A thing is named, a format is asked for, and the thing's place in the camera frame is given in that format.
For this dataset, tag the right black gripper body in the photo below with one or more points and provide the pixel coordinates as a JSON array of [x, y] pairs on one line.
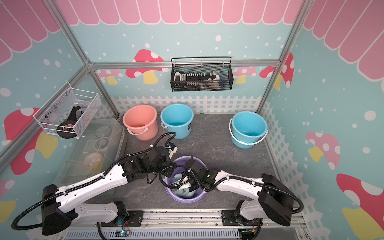
[[193, 183]]

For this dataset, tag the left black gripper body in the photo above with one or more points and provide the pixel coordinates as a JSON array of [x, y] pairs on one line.
[[164, 167]]

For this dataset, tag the purple bucket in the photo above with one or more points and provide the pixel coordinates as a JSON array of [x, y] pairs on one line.
[[182, 161]]

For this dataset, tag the light green cloth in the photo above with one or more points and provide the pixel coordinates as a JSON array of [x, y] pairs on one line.
[[185, 191]]

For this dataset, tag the pink plastic bucket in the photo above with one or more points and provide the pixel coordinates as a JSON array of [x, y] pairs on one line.
[[141, 122]]

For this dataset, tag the blue bucket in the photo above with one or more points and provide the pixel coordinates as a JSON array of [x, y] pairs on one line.
[[247, 129], [177, 118]]

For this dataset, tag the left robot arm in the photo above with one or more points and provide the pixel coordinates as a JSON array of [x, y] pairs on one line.
[[62, 205]]

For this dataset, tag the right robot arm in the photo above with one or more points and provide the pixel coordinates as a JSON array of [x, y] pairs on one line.
[[269, 198]]

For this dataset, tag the clear plastic storage box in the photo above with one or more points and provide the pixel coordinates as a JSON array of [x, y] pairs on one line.
[[100, 145]]

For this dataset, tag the black tape dispenser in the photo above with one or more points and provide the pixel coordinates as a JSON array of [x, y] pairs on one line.
[[66, 129]]

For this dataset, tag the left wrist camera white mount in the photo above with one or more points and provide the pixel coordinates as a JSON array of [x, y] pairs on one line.
[[172, 149]]

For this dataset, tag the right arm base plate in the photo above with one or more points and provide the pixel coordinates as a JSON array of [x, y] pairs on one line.
[[230, 218]]

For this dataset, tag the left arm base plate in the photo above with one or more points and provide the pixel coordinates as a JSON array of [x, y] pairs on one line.
[[127, 219]]

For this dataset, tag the black wire mesh basket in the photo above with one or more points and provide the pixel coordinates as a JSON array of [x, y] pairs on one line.
[[203, 73]]

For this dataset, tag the white wire basket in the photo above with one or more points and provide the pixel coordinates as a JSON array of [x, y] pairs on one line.
[[57, 109]]

